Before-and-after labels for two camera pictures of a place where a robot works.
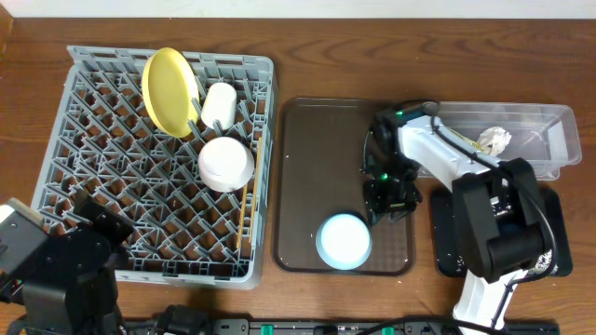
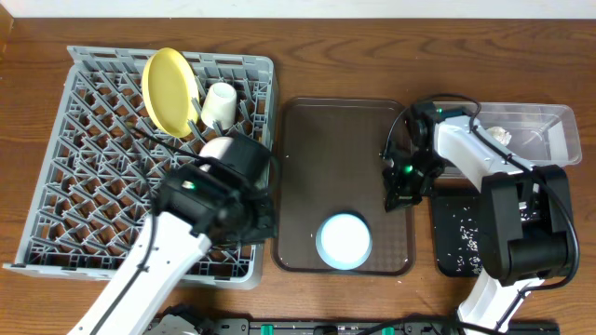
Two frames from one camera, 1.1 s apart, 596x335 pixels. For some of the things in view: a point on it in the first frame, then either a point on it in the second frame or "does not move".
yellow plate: (169, 87) does not move
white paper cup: (220, 105) does not move
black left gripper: (101, 248) -> (264, 229)
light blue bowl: (344, 241) does not move
